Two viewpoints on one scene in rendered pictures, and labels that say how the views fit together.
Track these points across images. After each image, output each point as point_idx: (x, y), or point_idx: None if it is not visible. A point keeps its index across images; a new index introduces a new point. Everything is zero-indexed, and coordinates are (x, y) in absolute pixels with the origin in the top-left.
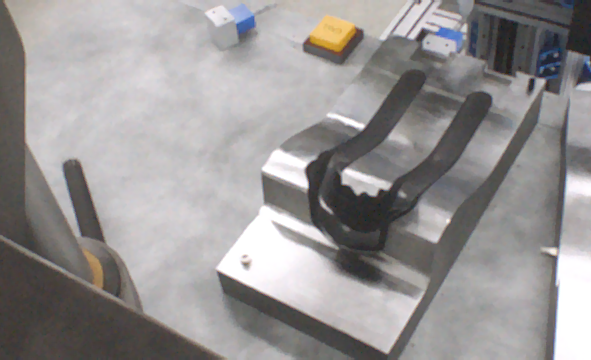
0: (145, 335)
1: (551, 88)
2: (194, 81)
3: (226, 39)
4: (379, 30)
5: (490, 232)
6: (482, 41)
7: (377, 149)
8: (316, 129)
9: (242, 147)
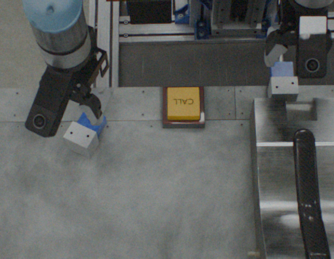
0: None
1: (270, 5)
2: (90, 204)
3: (92, 149)
4: None
5: None
6: (222, 0)
7: (327, 227)
8: (270, 232)
9: (181, 253)
